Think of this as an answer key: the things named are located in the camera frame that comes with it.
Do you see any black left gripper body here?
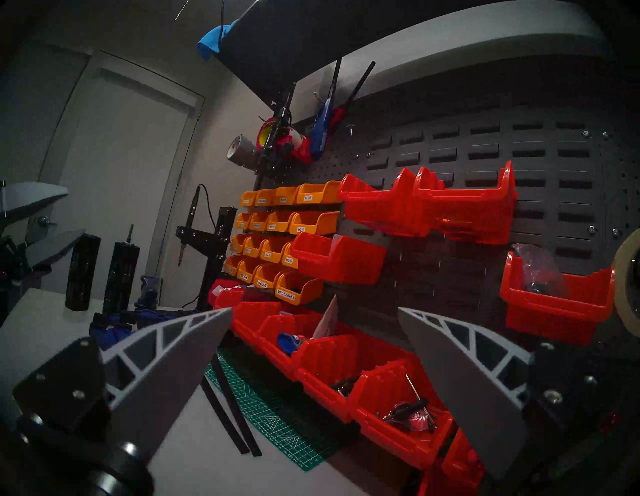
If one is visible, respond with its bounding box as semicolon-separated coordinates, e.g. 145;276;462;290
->
0;239;52;327

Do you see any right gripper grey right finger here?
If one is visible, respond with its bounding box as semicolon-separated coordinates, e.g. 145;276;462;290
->
398;307;622;482

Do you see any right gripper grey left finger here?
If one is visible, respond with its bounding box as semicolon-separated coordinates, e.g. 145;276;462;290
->
12;307;234;464

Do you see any red plastic tool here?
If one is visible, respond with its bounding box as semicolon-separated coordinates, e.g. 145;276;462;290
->
277;127;314;166

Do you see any black soldering iron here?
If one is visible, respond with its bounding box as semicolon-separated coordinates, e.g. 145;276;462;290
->
177;185;202;268

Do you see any clear bag of black parts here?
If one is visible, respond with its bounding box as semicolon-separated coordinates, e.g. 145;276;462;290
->
512;243;568;296

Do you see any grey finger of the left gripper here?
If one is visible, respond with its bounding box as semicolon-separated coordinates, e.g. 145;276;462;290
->
0;181;70;222
25;228;87;269

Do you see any red yellow tape roll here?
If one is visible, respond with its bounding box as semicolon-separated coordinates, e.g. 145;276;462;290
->
256;117;293;153

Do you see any grey duct tape roll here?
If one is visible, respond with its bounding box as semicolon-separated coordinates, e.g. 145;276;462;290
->
227;134;261;167

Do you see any black flat strip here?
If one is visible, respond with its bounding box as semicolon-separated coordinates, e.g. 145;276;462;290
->
200;375;251;455
210;352;263;457

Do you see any blue glove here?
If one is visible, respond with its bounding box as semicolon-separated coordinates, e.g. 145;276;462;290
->
197;19;240;62

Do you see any orange bin M2.5-5 label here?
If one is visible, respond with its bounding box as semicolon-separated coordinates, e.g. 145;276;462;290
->
253;263;281;291

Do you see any orange bin M3-8 label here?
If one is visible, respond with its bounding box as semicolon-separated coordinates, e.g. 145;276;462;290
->
260;236;288;263

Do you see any beige masking tape roll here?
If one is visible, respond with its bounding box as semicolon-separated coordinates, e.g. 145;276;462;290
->
612;227;640;338

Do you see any blue stick lighter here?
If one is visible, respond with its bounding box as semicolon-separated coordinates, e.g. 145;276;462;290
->
309;57;343;161

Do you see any orange bin M2.5-6 label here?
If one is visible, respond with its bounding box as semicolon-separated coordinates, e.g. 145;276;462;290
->
236;257;261;283

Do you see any white door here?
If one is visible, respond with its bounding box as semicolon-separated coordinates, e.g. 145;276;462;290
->
40;50;206;311

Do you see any green cutting mat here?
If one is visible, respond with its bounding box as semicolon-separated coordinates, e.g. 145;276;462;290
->
205;345;361;472

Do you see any black cylinder with thin tip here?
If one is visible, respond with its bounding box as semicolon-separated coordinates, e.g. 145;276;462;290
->
102;224;141;317

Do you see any red stick lighter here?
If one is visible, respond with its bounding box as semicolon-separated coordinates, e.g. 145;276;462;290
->
327;61;377;133

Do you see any orange bin M4-0.7X6 HEX label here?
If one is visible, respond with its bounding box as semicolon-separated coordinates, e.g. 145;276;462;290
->
274;272;324;306

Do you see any black overhead shelf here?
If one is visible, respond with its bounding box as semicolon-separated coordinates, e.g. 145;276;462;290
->
212;0;616;108

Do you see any small blue object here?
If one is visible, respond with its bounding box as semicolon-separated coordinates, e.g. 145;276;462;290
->
277;332;307;357

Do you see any folded paper user manual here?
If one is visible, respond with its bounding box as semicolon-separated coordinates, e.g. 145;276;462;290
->
312;295;339;341

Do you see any red plastic parts bin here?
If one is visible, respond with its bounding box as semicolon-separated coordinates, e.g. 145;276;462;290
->
442;427;486;488
215;289;266;310
207;279;246;301
337;168;431;238
257;312;361;381
347;357;456;471
414;161;519;246
500;251;616;347
292;334;416;423
291;231;388;286
230;300;321;346

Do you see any orange bin M4-6 label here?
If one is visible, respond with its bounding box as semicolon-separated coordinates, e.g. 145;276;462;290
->
266;211;295;234

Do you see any orange bin M3-4 label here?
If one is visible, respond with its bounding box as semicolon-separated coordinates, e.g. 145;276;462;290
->
289;211;341;236

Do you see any orange bin M3X6 label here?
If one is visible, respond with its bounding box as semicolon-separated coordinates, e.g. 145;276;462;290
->
296;181;343;205

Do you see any grey pegboard wall panel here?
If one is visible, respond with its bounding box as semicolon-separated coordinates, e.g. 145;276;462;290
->
255;55;640;361

